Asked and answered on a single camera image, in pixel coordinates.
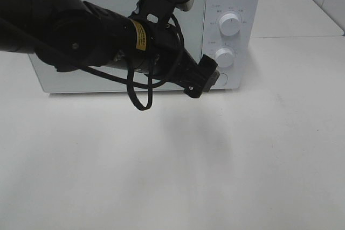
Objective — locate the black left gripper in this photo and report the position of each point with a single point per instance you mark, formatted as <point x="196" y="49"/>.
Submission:
<point x="171" y="61"/>

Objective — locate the round door release button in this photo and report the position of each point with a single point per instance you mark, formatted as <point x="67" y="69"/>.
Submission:
<point x="222" y="81"/>

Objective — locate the white microwave knob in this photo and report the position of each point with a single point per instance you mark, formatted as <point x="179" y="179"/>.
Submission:
<point x="229" y="24"/>
<point x="224" y="57"/>

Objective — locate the white microwave door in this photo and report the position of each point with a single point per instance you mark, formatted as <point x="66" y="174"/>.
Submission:
<point x="51" y="81"/>

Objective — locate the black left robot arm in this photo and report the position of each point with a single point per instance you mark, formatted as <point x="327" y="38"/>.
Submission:
<point x="144" y="50"/>

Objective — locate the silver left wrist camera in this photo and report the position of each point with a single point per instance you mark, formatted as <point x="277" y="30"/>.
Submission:
<point x="186" y="6"/>

